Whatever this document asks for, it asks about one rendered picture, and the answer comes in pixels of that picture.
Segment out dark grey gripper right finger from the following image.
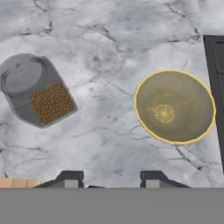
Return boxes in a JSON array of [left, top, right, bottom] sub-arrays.
[[139, 170, 191, 189]]

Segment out yellow-rimmed olive bowl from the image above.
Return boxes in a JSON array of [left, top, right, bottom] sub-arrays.
[[134, 69, 217, 145]]

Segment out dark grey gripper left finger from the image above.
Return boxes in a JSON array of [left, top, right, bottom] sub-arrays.
[[34, 170, 85, 189]]

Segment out grey glass jar with beans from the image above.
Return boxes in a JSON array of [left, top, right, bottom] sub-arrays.
[[0, 52, 79, 130]]

